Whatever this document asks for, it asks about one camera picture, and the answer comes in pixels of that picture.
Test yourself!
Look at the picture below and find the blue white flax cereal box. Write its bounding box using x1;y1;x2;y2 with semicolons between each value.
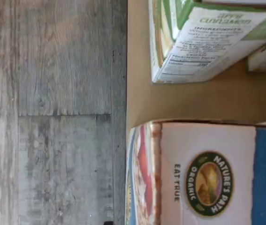
125;120;266;225

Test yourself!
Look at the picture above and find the wooden shelf board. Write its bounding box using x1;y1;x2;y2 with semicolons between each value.
126;0;266;225

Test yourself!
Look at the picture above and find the green apple cinnamon oatmeal box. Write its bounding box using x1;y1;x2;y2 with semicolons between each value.
247;38;266;73
151;0;266;84

